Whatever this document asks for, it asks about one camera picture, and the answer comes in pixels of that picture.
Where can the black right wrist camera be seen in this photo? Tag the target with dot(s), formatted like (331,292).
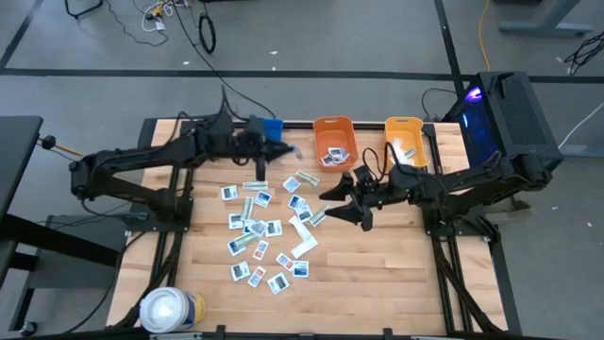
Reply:
(363,174)

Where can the yellow plastic bin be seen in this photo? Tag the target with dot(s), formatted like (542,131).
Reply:
(401,127)

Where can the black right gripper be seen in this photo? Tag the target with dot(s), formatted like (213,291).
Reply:
(368,198)

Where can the black mesh basket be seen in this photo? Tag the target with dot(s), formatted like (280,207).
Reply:
(194,125)

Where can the white canister with yellow label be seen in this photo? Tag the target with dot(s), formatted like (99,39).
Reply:
(165,309)

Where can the white packet with boxed print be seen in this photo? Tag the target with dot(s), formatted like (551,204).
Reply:
(296,152)

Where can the plain white bandage wrapper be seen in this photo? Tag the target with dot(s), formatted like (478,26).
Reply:
(398,145)
(304,246)
(300,228)

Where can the blue plastic bin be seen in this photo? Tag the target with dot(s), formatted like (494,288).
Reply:
(274,128)

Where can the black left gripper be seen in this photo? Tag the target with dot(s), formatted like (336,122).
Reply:
(257,146)

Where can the grey desk foot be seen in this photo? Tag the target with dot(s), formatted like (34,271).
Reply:
(585,151)

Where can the black desk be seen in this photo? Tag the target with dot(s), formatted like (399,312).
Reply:
(19,151)

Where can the white blue alcohol pad packet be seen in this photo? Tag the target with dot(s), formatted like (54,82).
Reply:
(263,198)
(296,202)
(300,268)
(291,184)
(246,226)
(235,247)

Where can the black computer tower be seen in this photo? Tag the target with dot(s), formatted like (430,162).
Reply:
(524,113)

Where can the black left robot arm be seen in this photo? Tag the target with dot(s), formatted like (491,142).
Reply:
(141,158)

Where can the packets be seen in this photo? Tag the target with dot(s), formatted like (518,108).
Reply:
(240,270)

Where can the grey desk leg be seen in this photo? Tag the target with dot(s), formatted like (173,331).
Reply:
(547,26)

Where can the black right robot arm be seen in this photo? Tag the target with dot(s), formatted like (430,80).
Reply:
(472,181)

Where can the orange plastic bin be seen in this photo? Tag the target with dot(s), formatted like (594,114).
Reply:
(335,134)

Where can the black floor stand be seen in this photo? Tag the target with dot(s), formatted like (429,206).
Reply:
(75,14)

